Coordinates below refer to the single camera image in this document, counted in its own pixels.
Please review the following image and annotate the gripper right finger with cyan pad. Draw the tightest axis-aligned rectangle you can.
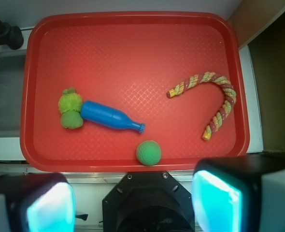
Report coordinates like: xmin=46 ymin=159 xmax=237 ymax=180
xmin=191 ymin=155 xmax=285 ymax=232

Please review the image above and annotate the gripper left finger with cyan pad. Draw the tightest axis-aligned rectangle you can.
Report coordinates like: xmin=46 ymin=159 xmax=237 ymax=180
xmin=0 ymin=173 xmax=76 ymax=232

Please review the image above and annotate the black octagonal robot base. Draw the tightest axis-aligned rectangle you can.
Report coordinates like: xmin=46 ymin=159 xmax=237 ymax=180
xmin=102 ymin=172 xmax=195 ymax=232

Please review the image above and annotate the blue plastic bottle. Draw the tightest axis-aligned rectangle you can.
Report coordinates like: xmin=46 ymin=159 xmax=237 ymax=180
xmin=80 ymin=101 xmax=145 ymax=133

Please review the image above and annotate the green dimpled ball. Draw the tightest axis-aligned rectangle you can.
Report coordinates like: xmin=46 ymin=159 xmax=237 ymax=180
xmin=136 ymin=140 xmax=162 ymax=166

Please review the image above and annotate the green plush toy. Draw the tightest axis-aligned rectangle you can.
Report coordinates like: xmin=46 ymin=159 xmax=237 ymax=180
xmin=58 ymin=87 xmax=84 ymax=129

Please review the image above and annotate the grey sink basin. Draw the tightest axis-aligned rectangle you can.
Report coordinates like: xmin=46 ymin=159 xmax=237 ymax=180
xmin=0 ymin=53 xmax=26 ymax=138

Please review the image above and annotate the red plastic tray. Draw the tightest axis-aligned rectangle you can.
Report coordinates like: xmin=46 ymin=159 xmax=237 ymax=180
xmin=20 ymin=12 xmax=249 ymax=172

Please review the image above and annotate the multicolour twisted rope toy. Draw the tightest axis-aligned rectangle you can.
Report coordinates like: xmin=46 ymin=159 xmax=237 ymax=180
xmin=167 ymin=72 xmax=237 ymax=141

